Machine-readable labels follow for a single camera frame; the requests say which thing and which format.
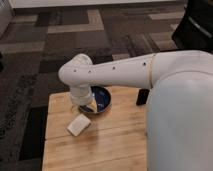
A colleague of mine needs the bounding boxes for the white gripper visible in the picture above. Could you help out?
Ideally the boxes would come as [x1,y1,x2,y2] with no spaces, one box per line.
[70,87,93,106]

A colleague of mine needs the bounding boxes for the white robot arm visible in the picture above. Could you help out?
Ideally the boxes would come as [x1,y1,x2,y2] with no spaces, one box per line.
[58,50,213,171]

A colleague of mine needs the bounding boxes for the dark blue bowl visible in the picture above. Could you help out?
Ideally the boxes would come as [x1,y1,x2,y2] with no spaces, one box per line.
[79,86,111,114]

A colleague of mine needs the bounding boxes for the white rectangular sponge block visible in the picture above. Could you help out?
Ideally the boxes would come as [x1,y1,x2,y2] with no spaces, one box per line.
[67,114,91,136]

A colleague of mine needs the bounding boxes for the black phone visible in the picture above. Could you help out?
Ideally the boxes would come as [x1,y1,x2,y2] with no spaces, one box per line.
[136,89,149,106]

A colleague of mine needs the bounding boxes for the white cabinet corner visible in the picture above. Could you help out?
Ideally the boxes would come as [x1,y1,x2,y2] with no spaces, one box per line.
[0,0,14,37]

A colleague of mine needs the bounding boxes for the black chair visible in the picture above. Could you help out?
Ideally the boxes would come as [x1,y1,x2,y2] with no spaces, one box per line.
[172,0,213,53]

